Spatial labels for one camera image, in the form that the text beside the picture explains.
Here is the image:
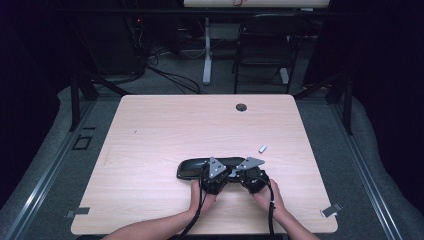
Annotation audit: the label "person's right hand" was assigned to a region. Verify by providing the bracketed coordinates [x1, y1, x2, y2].
[251, 179, 287, 220]

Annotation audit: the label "black metal stand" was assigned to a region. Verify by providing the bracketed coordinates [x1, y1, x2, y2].
[293, 71, 355, 136]
[68, 64, 132, 132]

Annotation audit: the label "aluminium floor rail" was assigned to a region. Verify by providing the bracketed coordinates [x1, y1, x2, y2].
[3, 99, 98, 240]
[328, 99, 404, 240]

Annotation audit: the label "black floor cables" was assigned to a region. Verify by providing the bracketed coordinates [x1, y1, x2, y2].
[143, 46, 203, 95]

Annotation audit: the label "person's left hand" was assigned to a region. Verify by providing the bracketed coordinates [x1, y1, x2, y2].
[188, 181, 218, 216]

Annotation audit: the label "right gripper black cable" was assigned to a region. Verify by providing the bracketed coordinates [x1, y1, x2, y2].
[259, 174, 277, 240]

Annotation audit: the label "white desk leg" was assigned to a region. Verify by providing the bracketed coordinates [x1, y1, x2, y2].
[202, 16, 213, 86]

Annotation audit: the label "black chair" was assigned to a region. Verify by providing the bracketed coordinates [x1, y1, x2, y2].
[232, 13, 312, 95]

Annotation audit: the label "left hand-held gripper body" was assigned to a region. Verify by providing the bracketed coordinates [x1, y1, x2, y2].
[199, 156, 231, 196]

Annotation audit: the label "dark cabinet with red light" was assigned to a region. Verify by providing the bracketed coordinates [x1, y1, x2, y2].
[78, 13, 148, 76]

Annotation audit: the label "large black stapler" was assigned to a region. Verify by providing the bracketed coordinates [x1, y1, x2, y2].
[175, 156, 249, 184]

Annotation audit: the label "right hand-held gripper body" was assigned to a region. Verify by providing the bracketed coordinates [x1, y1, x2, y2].
[235, 156, 271, 195]

